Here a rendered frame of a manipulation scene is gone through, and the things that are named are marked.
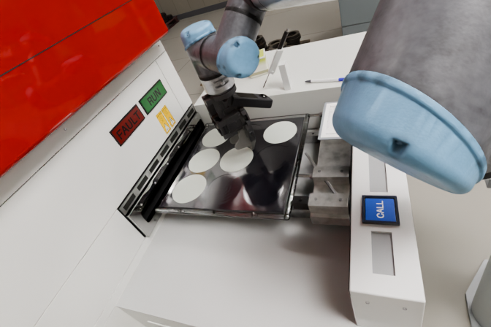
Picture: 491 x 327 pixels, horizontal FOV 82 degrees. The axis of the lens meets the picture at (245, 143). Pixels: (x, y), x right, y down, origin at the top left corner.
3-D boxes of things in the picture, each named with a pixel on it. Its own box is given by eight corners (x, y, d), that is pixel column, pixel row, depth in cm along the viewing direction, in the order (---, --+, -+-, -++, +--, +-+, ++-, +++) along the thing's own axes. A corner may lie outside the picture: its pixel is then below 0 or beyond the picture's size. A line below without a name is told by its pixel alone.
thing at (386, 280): (356, 326, 49) (348, 292, 40) (357, 125, 87) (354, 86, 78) (420, 339, 45) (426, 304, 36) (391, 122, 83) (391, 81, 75)
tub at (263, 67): (249, 79, 101) (243, 62, 97) (250, 70, 107) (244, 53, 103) (269, 74, 100) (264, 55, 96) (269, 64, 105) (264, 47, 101)
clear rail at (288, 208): (283, 221, 61) (282, 217, 60) (306, 116, 87) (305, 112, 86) (290, 222, 61) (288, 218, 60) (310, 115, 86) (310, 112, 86)
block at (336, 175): (314, 185, 67) (312, 176, 65) (316, 174, 70) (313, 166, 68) (350, 185, 64) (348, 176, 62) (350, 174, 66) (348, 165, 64)
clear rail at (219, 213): (155, 213, 76) (153, 210, 75) (158, 209, 77) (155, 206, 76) (290, 222, 61) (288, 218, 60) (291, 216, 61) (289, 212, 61)
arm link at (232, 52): (244, 9, 48) (212, 9, 56) (221, 73, 49) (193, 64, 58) (275, 29, 53) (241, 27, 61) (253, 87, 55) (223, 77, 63)
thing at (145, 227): (144, 236, 77) (124, 216, 71) (204, 131, 107) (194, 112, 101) (149, 237, 76) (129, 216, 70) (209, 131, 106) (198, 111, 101)
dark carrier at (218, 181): (160, 207, 76) (159, 206, 76) (207, 127, 100) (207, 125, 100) (283, 214, 62) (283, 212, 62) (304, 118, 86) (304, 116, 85)
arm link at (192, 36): (188, 36, 55) (171, 33, 61) (210, 85, 61) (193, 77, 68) (220, 18, 57) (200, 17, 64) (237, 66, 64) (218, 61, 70)
